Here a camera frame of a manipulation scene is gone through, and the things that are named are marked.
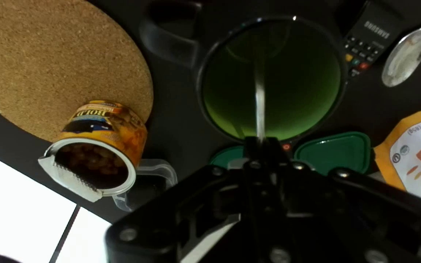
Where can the dark green mug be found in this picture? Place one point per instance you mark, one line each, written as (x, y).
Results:
(307, 83)

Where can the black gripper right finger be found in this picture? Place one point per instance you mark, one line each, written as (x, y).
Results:
(351, 224)

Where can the rectangular green plastic lid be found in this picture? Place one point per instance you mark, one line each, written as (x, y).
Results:
(335, 153)

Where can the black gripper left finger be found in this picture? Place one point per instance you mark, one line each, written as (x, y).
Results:
(190, 224)

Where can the black remote control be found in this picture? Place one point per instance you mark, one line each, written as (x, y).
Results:
(372, 34)

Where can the yellow labelled food cup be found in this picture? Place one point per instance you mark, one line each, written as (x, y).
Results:
(109, 141)

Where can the round cork mat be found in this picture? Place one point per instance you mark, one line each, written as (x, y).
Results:
(50, 64)

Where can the peeled white foil seal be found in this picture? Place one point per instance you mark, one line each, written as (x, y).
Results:
(69, 178)

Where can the silver spoon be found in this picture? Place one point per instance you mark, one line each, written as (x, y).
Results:
(405, 53)

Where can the clear plastic container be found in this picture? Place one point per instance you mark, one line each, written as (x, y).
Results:
(160, 170)

